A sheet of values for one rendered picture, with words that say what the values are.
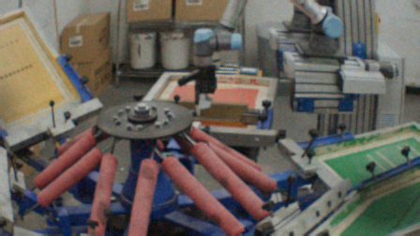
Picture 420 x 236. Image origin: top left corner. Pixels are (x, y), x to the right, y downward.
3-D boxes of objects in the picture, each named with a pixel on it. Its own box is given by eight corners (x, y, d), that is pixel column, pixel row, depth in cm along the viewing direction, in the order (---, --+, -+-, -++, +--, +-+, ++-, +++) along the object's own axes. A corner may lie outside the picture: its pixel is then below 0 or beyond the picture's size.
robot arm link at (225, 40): (237, 29, 274) (212, 30, 273) (242, 36, 264) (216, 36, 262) (237, 46, 277) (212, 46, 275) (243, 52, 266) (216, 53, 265)
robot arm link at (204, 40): (216, 32, 262) (195, 33, 261) (216, 56, 265) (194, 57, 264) (213, 27, 269) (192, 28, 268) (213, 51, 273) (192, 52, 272)
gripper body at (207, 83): (214, 95, 270) (214, 67, 266) (193, 95, 272) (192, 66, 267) (217, 90, 277) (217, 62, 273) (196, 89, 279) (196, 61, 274)
